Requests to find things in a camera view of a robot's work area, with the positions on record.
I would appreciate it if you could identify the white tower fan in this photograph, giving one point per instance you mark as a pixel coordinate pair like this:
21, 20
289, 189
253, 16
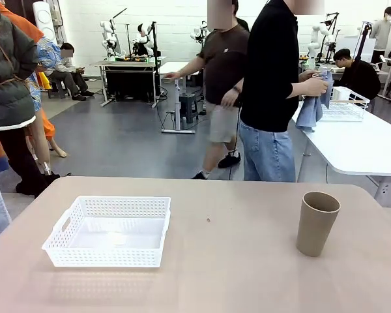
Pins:
45, 19

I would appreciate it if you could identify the person's right forearm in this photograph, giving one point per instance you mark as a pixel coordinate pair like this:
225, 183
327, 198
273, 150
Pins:
298, 89

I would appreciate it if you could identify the mannequin in orange garment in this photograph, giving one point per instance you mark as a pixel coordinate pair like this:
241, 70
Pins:
47, 127

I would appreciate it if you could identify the blue towel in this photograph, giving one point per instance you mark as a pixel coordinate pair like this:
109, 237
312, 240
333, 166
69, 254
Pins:
309, 111

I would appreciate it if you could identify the grey plastic stool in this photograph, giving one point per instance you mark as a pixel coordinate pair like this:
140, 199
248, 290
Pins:
189, 106

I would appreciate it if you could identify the brown paper-textured cup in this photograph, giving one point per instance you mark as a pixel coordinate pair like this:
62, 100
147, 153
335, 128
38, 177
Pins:
316, 231

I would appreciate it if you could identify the person in black shirt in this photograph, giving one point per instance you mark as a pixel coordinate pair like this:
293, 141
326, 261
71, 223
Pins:
267, 81

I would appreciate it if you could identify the person in brown shirt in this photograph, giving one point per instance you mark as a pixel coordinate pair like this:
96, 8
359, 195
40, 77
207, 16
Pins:
225, 65

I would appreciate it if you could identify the black tripod stand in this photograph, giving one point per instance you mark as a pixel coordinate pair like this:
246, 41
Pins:
363, 39

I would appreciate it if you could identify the grey desk with black panel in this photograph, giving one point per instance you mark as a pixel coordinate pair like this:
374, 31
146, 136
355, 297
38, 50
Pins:
130, 78

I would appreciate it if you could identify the standing person in grey sweater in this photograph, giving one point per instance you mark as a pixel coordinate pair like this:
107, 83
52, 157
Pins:
382, 32

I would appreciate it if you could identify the seated person with phone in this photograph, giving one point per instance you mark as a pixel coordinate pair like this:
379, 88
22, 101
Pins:
66, 71

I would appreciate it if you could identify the seated person in black sweater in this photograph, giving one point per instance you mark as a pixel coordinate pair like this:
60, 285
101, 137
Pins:
358, 78

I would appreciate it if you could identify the white and black background robot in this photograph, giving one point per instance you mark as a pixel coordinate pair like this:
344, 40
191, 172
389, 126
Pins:
141, 39

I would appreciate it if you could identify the person's left hand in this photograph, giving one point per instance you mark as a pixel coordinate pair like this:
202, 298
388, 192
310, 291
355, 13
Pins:
308, 75

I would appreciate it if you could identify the white height-adjustable desk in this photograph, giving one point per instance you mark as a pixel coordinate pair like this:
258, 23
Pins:
176, 70

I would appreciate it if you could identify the white perforated plastic basket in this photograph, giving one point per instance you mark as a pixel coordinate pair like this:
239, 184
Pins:
84, 254

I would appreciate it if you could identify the blue patterned garment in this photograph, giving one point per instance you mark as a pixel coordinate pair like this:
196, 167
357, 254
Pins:
47, 52

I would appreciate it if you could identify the white robot arm with stand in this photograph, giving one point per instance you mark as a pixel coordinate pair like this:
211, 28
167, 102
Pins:
319, 36

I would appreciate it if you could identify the person's right hand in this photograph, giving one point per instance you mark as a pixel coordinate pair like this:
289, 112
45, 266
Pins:
316, 87

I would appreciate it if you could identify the person in green puffer jacket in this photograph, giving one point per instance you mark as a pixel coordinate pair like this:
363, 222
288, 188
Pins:
9, 81

